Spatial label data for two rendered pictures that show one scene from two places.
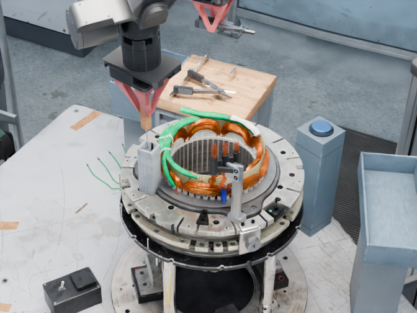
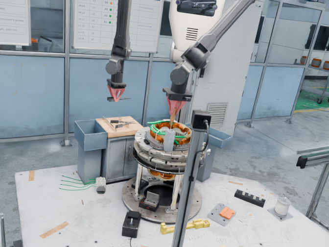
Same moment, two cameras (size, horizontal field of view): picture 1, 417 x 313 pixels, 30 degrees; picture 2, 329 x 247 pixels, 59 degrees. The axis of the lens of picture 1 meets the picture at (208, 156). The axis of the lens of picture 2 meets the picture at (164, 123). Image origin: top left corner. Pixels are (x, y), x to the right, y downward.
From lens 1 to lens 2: 1.17 m
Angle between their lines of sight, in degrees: 52
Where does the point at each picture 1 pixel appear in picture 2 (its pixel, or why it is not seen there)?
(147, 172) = (172, 141)
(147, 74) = (186, 93)
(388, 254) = (225, 142)
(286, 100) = (21, 168)
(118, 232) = (108, 200)
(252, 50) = not seen: outside the picture
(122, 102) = (90, 142)
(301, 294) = not seen: hidden behind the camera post
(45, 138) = (23, 189)
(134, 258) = (131, 202)
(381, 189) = not seen: hidden behind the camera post
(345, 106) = (47, 161)
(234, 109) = (137, 127)
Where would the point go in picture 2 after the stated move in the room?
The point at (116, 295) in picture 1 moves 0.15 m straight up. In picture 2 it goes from (145, 215) to (149, 185)
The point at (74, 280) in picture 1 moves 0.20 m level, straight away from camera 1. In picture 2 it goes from (132, 216) to (91, 200)
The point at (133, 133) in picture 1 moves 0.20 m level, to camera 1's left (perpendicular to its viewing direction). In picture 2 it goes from (90, 158) to (54, 172)
